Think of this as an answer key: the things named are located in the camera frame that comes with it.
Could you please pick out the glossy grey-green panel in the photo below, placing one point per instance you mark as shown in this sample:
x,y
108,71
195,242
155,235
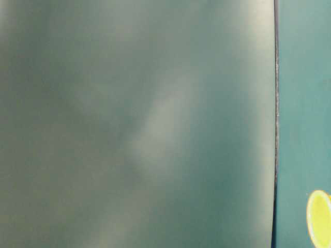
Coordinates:
x,y
137,123

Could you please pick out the yellow-green round disc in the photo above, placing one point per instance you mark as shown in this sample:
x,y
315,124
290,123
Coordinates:
x,y
318,218

